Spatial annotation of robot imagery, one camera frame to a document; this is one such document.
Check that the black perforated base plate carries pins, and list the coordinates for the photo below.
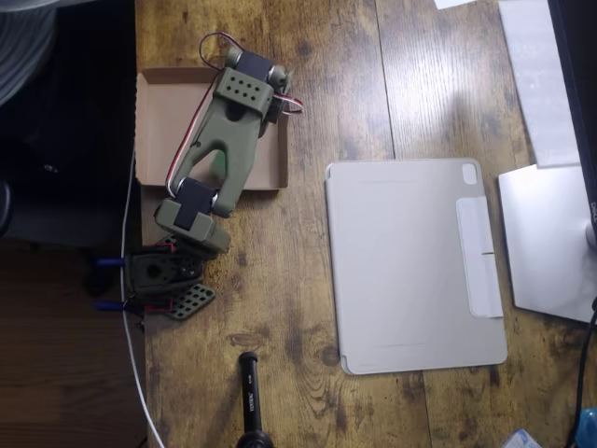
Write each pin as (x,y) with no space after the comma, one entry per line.
(193,298)

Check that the tablet in grey folio case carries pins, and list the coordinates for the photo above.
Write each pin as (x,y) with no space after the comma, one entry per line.
(420,233)

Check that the silver monitor stand base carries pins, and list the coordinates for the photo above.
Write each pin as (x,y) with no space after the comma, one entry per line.
(545,242)

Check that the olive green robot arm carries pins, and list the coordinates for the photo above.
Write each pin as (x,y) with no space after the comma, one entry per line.
(233,130)

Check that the white paper sheet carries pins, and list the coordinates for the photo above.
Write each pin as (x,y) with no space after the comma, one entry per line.
(450,3)

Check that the black computer monitor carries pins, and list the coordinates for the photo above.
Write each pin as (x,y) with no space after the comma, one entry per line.
(576,70)

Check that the white and blue box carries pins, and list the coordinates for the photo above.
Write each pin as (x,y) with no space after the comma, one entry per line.
(520,439)

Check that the light blue round object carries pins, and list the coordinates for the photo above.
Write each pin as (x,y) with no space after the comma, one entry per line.
(588,427)

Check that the brown cardboard tray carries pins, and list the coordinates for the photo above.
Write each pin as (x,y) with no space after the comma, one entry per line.
(163,121)

